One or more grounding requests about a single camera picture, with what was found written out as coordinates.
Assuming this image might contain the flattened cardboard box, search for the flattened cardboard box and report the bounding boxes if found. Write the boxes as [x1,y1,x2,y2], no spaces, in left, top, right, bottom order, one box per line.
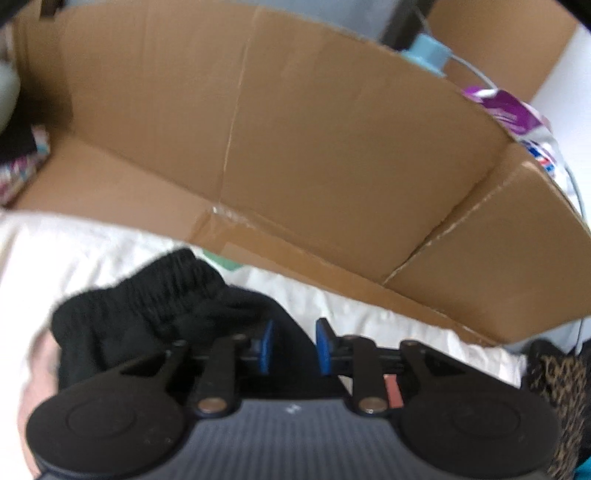
[9,4,591,347]

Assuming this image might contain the purple white packet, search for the purple white packet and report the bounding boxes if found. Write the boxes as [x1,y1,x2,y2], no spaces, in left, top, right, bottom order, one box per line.
[462,84,561,175]

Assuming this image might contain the black shorts with patterned panels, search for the black shorts with patterned panels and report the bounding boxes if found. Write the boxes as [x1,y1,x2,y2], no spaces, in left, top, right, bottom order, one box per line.
[50,248,354,403]

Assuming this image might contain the floral patterned cloth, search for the floral patterned cloth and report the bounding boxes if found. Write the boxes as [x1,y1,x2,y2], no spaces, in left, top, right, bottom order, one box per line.
[0,124,52,207]

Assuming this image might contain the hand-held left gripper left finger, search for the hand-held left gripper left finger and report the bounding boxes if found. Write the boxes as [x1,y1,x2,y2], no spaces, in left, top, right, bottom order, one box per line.
[117,320,276,417]

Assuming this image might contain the cream bear print bed sheet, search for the cream bear print bed sheet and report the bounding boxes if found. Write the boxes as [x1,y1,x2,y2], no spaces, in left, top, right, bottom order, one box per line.
[0,210,529,476]

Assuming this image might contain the dark cloth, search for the dark cloth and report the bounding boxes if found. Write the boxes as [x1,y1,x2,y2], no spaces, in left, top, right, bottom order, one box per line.
[0,117,40,162]

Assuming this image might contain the leopard print cloth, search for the leopard print cloth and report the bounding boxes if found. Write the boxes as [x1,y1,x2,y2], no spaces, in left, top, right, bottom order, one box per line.
[522,353,583,480]

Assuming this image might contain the blue capped bottle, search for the blue capped bottle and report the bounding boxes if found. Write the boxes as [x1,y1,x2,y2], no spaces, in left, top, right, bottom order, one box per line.
[399,34,455,79]

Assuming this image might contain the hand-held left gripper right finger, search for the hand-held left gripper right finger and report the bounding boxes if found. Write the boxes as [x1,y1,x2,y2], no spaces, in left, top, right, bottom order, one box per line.
[315,318,467,415]

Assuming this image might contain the upright cardboard sheet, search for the upright cardboard sheet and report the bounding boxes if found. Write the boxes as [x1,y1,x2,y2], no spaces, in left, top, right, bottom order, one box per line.
[424,0,579,97]

